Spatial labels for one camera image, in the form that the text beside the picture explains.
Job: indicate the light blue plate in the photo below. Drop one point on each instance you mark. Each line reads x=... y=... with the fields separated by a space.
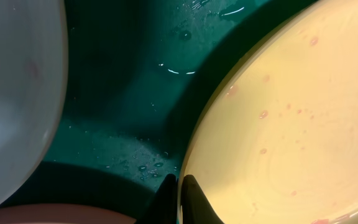
x=33 y=83

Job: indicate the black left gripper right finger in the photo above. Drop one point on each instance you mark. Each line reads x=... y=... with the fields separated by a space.
x=196 y=208

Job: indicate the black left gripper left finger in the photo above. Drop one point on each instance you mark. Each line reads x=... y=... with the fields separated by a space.
x=163 y=207

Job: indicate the yellow plate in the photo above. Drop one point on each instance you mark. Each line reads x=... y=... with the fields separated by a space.
x=279 y=141

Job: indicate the teal plastic tray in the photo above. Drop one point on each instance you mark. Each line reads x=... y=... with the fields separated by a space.
x=139 y=76

